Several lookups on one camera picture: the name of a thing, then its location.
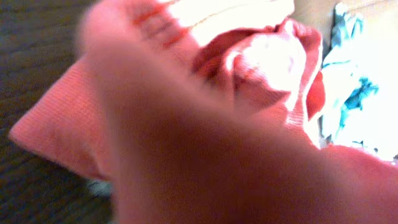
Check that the light blue t-shirt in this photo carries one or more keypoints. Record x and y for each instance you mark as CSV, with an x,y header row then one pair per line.
x,y
360,75

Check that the red t-shirt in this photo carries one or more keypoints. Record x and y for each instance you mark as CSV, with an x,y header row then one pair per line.
x,y
203,112

